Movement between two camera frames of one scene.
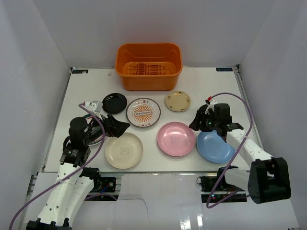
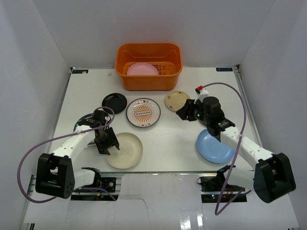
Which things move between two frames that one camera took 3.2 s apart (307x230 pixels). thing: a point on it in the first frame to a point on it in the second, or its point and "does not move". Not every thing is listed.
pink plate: x=176 y=139 to x=142 y=69
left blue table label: x=80 y=71 does not move
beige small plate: x=177 y=101 does not move
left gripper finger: x=119 y=128 to x=112 y=139
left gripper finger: x=113 y=126 to x=101 y=146
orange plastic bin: x=149 y=66 does not move
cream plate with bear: x=124 y=152 does not move
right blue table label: x=224 y=69 does not move
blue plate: x=213 y=148 does not move
